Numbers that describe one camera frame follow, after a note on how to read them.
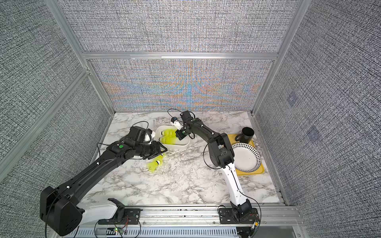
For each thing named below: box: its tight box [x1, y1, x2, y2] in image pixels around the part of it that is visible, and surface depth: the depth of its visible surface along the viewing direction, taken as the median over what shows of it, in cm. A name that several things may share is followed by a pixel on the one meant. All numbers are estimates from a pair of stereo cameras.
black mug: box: [235, 126, 255, 144], surface depth 99 cm
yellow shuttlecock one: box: [161, 128, 178, 138], surface depth 105 cm
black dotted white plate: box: [231, 142, 262, 173], surface depth 94 cm
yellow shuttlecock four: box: [146, 155, 164, 174], surface depth 92 cm
